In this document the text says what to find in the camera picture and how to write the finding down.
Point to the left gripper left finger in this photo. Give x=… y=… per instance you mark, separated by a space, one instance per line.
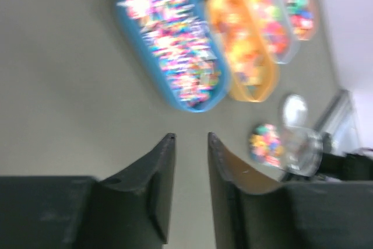
x=130 y=209

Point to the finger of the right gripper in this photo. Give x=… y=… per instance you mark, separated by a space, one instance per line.
x=351 y=167

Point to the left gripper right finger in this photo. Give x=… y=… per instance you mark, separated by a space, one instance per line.
x=252 y=210

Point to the yellow tray of popsicle candies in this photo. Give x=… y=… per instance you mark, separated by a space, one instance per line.
x=254 y=71

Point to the pink tray of star candies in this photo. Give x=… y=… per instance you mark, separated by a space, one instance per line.
x=297 y=4

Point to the clear plastic jar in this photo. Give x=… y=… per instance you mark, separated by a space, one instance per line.
x=265 y=146

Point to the clear round jar lid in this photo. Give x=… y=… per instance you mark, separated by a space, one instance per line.
x=294 y=111

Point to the blue tray of lollipops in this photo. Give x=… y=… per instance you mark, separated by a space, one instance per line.
x=178 y=49

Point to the light blue tray of gummies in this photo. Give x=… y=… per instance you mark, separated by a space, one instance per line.
x=275 y=26

